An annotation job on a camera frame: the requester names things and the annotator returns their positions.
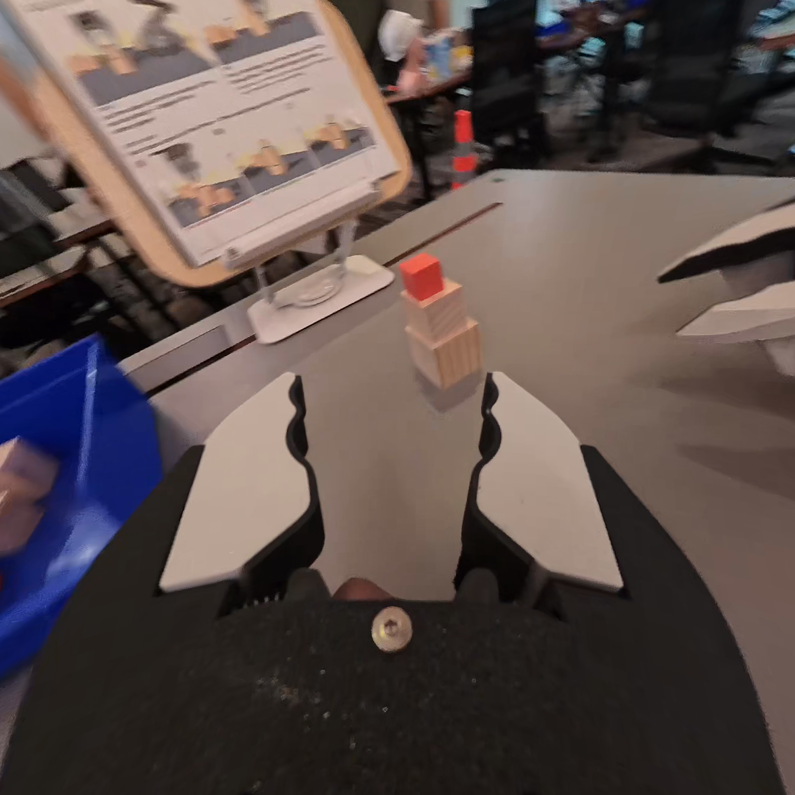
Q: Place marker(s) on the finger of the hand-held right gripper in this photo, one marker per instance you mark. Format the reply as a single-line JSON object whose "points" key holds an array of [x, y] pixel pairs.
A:
{"points": [[733, 242], [745, 317]]}

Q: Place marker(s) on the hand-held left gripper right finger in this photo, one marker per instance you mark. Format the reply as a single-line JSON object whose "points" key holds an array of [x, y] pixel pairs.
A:
{"points": [[553, 497]]}

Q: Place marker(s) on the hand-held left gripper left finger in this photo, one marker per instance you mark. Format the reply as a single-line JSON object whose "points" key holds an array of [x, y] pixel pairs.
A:
{"points": [[236, 497]]}

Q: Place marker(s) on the blue plastic bin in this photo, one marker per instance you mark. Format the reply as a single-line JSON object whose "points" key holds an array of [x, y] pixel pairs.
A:
{"points": [[62, 497]]}

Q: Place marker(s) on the large wooden cube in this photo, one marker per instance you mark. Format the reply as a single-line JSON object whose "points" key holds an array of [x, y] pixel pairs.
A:
{"points": [[25, 472], [447, 357]]}

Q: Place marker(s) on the red wooden cube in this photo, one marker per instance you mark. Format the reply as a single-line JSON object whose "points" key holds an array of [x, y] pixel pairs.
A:
{"points": [[422, 276]]}

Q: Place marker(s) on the black office chair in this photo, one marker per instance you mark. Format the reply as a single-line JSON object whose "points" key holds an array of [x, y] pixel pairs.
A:
{"points": [[690, 62], [503, 75]]}

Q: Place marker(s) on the orange striped traffic cone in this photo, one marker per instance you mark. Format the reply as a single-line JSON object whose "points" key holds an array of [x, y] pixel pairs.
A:
{"points": [[463, 143]]}

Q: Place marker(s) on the wooden display board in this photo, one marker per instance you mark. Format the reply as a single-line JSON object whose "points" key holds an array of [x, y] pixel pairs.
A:
{"points": [[118, 186]]}

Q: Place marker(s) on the blue white plastic container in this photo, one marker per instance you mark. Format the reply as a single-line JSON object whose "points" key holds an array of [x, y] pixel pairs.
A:
{"points": [[441, 56]]}

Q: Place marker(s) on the white instruction sheet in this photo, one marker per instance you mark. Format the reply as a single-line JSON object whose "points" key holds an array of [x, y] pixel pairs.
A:
{"points": [[224, 112]]}

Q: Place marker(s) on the mannequin head white helmet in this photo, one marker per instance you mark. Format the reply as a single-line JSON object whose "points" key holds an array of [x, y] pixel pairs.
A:
{"points": [[400, 31]]}

